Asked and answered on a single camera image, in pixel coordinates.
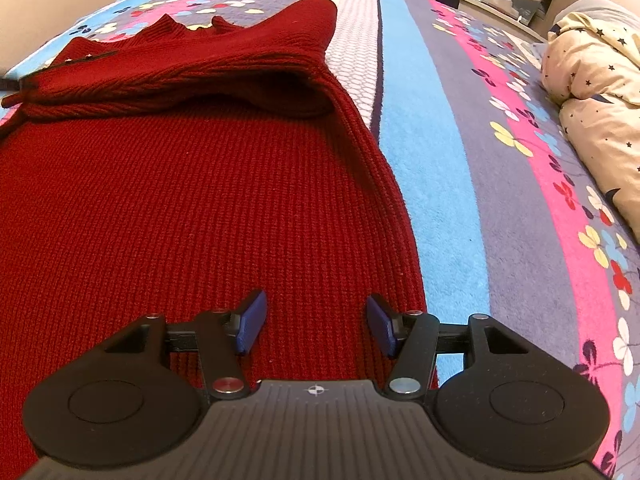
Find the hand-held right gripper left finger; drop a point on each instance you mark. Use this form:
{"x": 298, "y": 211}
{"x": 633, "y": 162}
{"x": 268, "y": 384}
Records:
{"x": 252, "y": 322}

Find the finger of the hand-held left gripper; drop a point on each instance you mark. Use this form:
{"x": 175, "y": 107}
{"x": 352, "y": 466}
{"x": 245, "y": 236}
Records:
{"x": 10, "y": 83}

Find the cream star-print quilt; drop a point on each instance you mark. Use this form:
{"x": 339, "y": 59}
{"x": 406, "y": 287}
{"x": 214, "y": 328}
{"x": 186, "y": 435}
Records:
{"x": 600, "y": 100}

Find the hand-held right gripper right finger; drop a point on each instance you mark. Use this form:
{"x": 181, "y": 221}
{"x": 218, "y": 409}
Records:
{"x": 381, "y": 325}

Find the red knitted sweater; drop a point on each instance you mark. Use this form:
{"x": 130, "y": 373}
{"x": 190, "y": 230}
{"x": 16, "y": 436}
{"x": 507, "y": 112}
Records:
{"x": 175, "y": 200}

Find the floral striped blanket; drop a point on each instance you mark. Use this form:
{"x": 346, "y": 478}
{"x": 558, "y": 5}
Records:
{"x": 500, "y": 160}

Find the grey pillow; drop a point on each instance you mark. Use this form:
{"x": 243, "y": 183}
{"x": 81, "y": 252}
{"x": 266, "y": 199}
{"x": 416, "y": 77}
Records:
{"x": 605, "y": 9}

